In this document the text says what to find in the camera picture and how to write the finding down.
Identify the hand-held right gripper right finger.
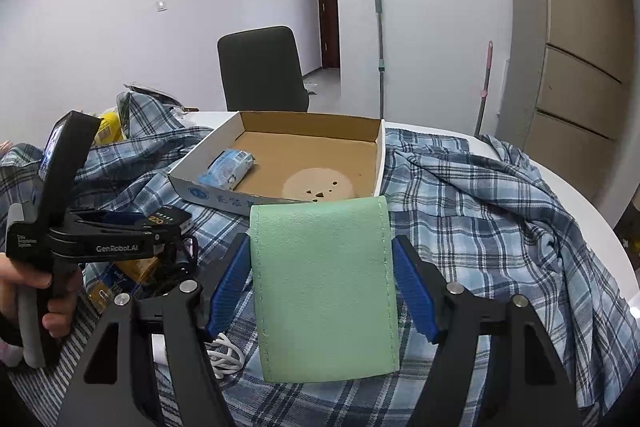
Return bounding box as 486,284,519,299
391,234,583,427

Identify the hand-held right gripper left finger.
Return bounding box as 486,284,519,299
57,232,251,427

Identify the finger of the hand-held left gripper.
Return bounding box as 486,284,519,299
72,210,185,253

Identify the gold rectangular box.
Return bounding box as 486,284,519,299
86,256,162,310

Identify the white cable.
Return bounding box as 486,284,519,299
205,332,247,378

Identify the green leather pouch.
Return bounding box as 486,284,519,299
249,195,401,383

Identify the shallow cardboard box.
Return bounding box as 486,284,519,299
167,109,386,218

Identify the person's left hand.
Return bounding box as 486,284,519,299
0,254,84,339

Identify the yellow spray can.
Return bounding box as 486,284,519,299
92,107,126,145

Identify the blue plaid shirt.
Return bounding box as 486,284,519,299
0,92,640,427

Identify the blue tissue pack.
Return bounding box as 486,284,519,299
197,148,256,190

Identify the dark office chair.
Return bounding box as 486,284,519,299
217,25,311,112

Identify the gold refrigerator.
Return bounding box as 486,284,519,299
497,0,636,218

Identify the dark brown door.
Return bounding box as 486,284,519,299
315,0,341,70

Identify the pink handled broom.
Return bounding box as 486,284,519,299
474,40,495,136

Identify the grey mop handle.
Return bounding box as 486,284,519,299
371,0,388,120

